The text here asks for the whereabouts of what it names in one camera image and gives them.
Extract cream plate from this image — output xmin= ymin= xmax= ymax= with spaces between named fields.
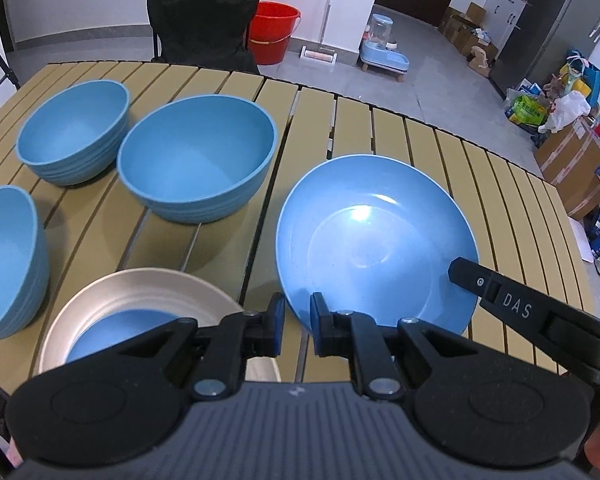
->
xmin=36 ymin=266 xmax=282 ymax=384

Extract blue shallow dish back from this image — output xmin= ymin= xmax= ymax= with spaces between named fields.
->
xmin=275 ymin=154 xmax=478 ymax=334

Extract blue shallow dish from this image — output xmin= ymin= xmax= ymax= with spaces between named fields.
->
xmin=66 ymin=309 xmax=178 ymax=363
xmin=275 ymin=154 xmax=478 ymax=334

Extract blue bowl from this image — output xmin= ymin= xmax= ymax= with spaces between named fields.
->
xmin=0 ymin=185 xmax=50 ymax=340
xmin=117 ymin=94 xmax=278 ymax=224
xmin=15 ymin=79 xmax=131 ymax=186

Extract large cardboard box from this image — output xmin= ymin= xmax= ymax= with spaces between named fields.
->
xmin=534 ymin=118 xmax=600 ymax=220

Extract white plastic bag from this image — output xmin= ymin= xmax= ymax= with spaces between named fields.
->
xmin=538 ymin=90 xmax=591 ymax=133

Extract green snack bag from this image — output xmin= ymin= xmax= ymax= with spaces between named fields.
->
xmin=506 ymin=94 xmax=547 ymax=127

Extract white mop pole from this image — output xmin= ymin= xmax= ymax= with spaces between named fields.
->
xmin=299 ymin=0 xmax=338 ymax=66

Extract blue pet water feeder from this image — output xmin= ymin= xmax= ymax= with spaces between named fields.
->
xmin=358 ymin=13 xmax=410 ymax=82

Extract red bucket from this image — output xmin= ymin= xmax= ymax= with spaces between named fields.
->
xmin=248 ymin=1 xmax=302 ymax=65

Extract black folding chair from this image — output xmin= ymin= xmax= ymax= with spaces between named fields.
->
xmin=147 ymin=0 xmax=260 ymax=75

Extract cardboard boxes by door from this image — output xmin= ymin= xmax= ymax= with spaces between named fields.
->
xmin=438 ymin=2 xmax=498 ymax=77

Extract dark grey refrigerator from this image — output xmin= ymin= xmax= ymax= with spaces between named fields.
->
xmin=490 ymin=0 xmax=600 ymax=94

